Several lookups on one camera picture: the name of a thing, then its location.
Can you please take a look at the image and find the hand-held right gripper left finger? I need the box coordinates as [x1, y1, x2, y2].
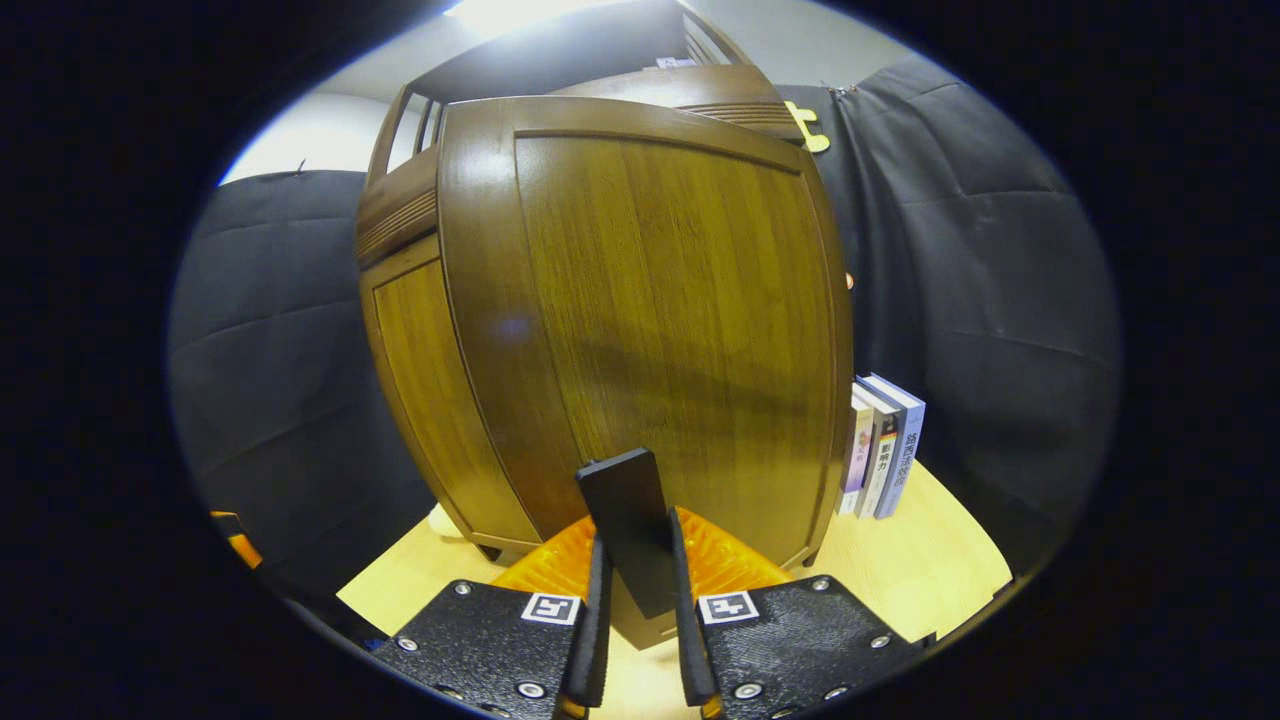
[370, 505, 613, 720]

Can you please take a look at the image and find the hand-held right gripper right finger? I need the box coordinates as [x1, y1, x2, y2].
[668, 505, 936, 720]

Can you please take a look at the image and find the brown wooden shoe cabinet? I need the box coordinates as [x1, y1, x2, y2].
[355, 0, 816, 566]

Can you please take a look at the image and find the black and white spine book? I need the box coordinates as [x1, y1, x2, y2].
[855, 380, 907, 519]

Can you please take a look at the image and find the pale blue spine book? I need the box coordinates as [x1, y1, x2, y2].
[865, 373, 926, 519]

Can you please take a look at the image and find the black backdrop cloth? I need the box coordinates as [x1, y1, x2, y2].
[168, 55, 1123, 601]

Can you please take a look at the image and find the large ceiling light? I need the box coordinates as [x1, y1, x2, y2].
[445, 0, 641, 33]

